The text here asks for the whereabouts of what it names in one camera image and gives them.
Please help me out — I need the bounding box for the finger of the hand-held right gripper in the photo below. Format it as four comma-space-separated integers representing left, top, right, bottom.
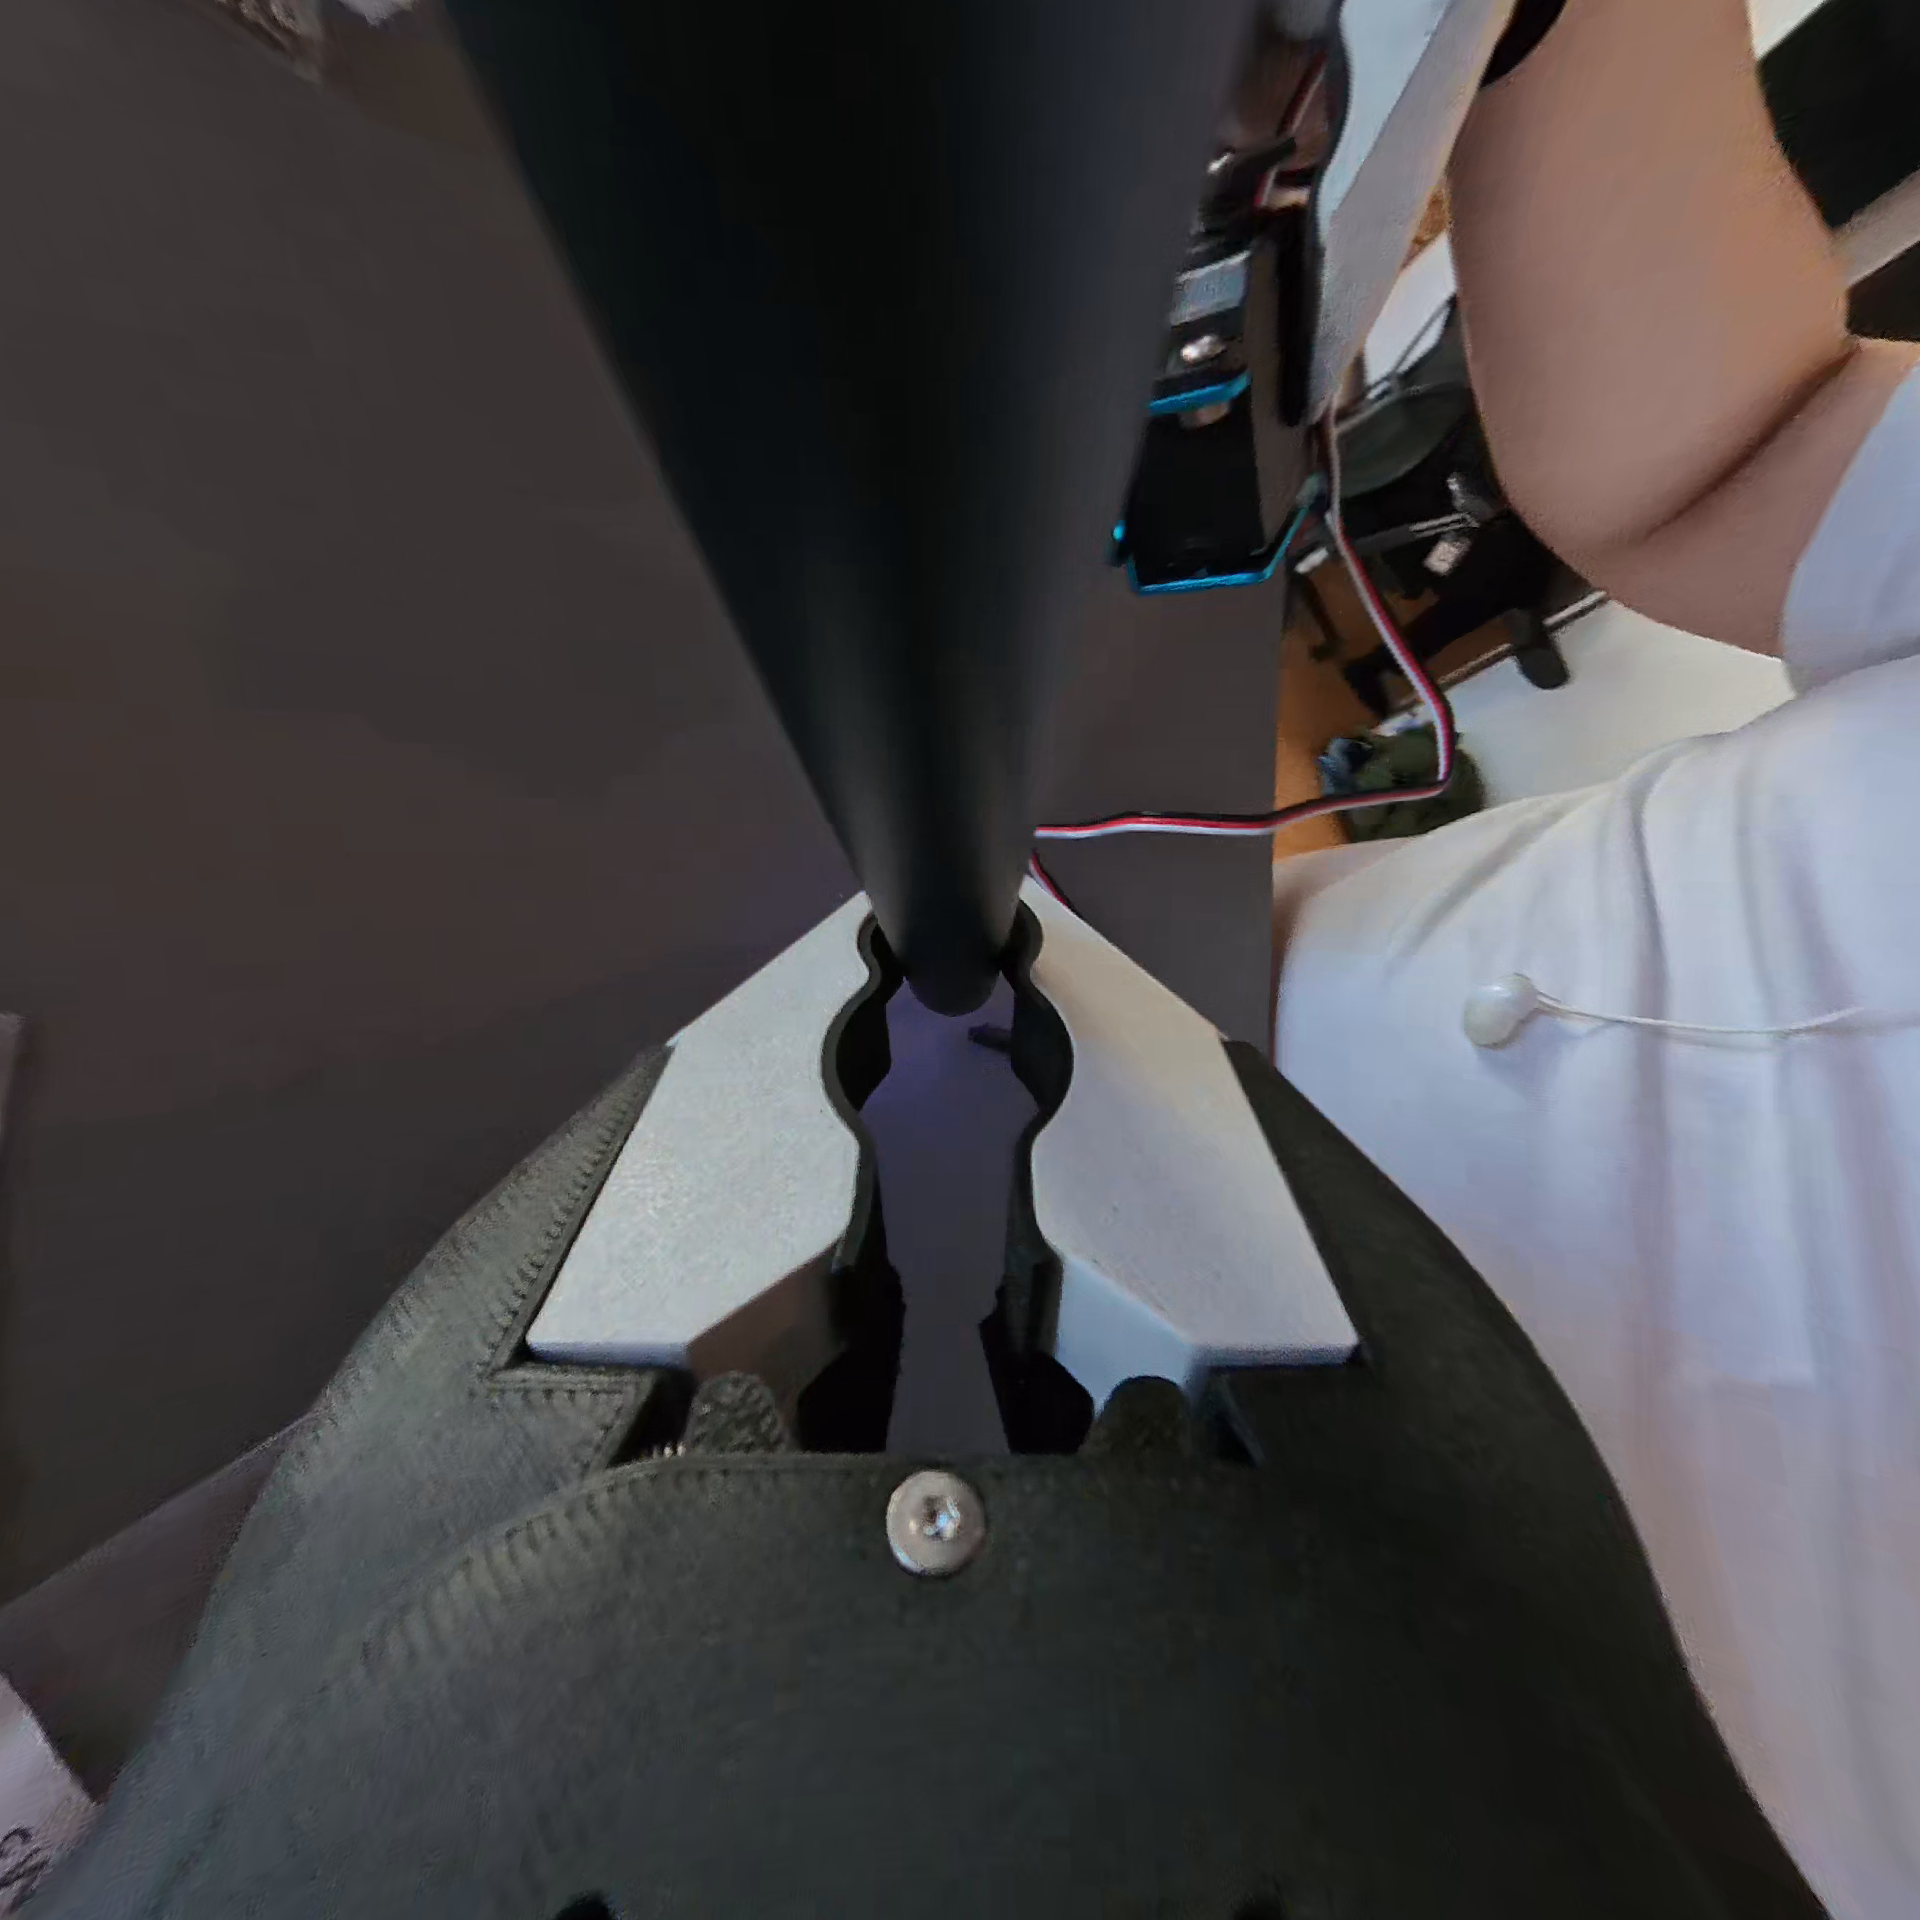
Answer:
1303, 0, 1521, 418

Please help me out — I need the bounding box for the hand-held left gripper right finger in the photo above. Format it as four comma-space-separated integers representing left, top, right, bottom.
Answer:
979, 895, 1368, 1452

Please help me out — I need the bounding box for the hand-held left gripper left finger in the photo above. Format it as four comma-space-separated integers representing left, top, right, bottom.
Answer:
527, 891, 911, 1453

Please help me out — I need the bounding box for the red white black servo cable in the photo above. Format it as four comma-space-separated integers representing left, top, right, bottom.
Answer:
1031, 405, 1462, 920

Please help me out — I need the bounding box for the black screwdriver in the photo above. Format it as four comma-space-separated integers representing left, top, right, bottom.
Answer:
442, 0, 1264, 1010

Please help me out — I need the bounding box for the person's right forearm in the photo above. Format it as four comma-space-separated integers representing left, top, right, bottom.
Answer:
1448, 0, 1866, 655

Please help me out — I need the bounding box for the dark grey desk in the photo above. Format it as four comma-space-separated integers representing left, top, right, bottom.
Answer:
0, 0, 1281, 1653

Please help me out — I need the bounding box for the black office chair base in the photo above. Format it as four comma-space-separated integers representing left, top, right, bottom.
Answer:
1288, 375, 1579, 695

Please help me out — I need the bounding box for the person's white top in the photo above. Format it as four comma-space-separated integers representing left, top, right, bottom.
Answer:
1271, 342, 1920, 1920

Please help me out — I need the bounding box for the dark cloth heap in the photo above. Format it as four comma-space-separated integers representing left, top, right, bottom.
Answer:
1316, 732, 1490, 845

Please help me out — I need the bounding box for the clear plastic screw bag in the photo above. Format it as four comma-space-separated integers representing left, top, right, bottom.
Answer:
0, 1678, 96, 1920

